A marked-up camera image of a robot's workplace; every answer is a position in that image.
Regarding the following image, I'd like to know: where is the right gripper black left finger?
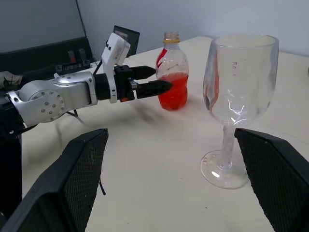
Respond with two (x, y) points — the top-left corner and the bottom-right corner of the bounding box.
(0, 128), (109, 232)

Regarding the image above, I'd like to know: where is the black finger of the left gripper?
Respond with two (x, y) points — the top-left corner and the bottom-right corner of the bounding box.
(135, 80), (172, 99)
(131, 65), (156, 80)

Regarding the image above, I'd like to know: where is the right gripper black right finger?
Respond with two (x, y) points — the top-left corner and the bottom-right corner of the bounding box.
(234, 128), (309, 232)

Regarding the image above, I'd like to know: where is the red liquid plastic bottle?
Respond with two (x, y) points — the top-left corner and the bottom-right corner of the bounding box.
(155, 31), (189, 111)

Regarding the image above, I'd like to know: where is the clear plastic wine glass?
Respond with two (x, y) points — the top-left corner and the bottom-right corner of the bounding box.
(200, 33), (280, 189)

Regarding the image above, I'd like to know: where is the black framed small screen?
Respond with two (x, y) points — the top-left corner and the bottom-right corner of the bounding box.
(112, 25), (140, 58)

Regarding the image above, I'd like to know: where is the black robot torso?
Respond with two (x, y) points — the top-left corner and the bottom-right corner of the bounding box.
(0, 89), (24, 218)

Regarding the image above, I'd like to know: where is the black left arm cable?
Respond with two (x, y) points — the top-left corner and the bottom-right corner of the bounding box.
(92, 59), (103, 75)

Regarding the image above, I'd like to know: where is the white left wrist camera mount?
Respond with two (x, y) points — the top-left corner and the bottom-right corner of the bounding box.
(100, 31), (131, 104)

